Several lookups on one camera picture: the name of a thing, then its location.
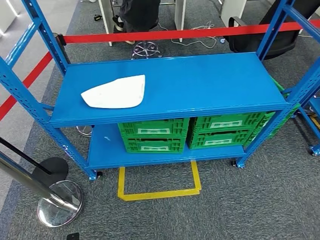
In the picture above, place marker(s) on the blue metal shelf rack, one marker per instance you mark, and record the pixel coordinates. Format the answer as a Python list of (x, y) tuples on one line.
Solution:
[(312, 126), (200, 82)]

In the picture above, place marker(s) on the white curved panel part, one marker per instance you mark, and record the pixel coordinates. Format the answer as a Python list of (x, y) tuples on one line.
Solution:
[(115, 92)]

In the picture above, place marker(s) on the green plastic crate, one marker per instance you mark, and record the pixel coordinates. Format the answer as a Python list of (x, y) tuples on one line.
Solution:
[(255, 136), (152, 127), (153, 145), (269, 117), (225, 121), (220, 140)]

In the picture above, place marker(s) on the black round stool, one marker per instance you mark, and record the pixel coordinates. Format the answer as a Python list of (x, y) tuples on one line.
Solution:
[(146, 50)]

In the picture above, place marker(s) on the red barrier belt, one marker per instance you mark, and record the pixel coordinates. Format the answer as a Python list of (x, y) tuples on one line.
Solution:
[(27, 81), (162, 34)]

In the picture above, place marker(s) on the person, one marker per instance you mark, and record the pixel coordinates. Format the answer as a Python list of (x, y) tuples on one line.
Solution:
[(140, 15)]

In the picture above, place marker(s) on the small black floor object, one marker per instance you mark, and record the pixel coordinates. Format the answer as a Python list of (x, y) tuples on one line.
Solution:
[(98, 18)]

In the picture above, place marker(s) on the black stanchion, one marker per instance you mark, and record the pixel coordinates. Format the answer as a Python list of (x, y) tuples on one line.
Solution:
[(53, 169)]

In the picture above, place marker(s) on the chrome stanchion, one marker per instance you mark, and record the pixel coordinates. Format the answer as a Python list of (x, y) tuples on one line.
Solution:
[(60, 205)]

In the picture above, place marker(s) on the black office chair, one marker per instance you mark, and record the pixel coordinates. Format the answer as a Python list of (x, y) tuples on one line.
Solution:
[(282, 39)]

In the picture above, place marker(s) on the yellow floor tape outline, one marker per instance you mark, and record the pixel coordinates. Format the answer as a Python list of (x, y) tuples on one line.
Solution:
[(316, 122)]

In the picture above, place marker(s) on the black-topped stanchion post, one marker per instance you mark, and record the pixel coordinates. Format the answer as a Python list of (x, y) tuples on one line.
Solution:
[(61, 41)]

